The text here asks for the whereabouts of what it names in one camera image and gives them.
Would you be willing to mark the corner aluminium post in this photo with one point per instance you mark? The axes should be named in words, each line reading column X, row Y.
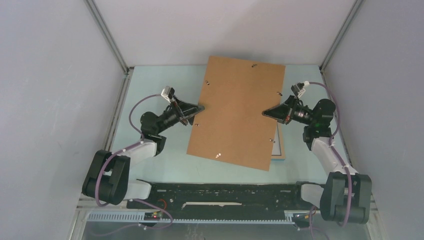
column 106, row 33
column 353, row 12

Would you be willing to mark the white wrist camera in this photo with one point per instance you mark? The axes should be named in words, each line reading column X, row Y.
column 168, row 93
column 299, row 88

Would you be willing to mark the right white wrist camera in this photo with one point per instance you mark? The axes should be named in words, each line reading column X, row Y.
column 299, row 88

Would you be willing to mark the brown backing board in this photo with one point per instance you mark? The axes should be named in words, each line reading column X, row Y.
column 232, row 128

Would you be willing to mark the right corner aluminium post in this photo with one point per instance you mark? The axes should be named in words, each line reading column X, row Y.
column 353, row 12

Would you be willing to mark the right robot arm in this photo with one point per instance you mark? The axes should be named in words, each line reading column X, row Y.
column 346, row 195

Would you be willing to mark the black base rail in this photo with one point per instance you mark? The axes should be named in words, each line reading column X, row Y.
column 228, row 202

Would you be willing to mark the wooden picture frame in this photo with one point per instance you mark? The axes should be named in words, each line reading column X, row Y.
column 278, row 151

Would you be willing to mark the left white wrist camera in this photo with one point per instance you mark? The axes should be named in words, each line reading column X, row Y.
column 168, row 93

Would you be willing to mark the aluminium mounting profile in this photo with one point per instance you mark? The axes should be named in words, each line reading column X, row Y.
column 152, row 215

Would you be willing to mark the left corner aluminium post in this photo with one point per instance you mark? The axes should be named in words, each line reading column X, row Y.
column 106, row 33

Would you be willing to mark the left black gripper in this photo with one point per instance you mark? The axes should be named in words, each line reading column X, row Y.
column 188, row 110

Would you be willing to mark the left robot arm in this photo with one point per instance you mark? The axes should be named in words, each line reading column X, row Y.
column 108, row 178

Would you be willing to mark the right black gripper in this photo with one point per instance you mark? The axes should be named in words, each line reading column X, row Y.
column 283, row 113

